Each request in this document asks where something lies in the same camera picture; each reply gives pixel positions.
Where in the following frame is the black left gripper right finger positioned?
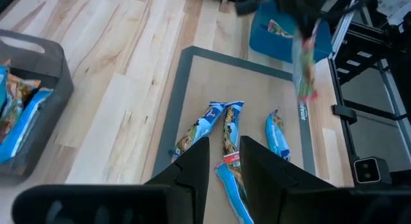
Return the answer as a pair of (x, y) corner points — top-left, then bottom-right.
(239, 135), (335, 224)

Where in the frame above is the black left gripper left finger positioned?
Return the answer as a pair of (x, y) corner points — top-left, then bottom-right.
(146, 136), (211, 224)

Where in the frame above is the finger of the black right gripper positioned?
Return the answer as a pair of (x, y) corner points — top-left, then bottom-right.
(308, 15), (322, 39)
(297, 18), (309, 39)

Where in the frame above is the blue Chewy granola bar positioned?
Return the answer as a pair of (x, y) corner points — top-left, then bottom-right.
(168, 101), (226, 159)
(222, 100), (245, 156)
(265, 109), (292, 162)
(0, 87), (54, 164)
(0, 59), (12, 106)
(0, 73), (42, 142)

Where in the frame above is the blue plastic bin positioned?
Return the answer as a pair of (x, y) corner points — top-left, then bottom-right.
(249, 0), (333, 64)

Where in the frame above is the white cloth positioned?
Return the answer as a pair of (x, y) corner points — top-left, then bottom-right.
(377, 0), (411, 26)

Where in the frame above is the black table clamp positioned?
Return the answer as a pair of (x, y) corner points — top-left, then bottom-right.
(332, 104), (358, 125)

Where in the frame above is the tan mat grey border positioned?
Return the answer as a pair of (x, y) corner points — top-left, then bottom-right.
(152, 46), (317, 224)

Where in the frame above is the grey plastic bin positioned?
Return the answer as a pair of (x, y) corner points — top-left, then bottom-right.
(0, 28), (75, 186)

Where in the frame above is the black metal rig frame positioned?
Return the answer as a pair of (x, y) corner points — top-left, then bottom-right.
(327, 17), (411, 186)

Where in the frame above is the black white-rimmed camera box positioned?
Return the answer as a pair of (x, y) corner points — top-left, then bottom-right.
(353, 156), (392, 185)

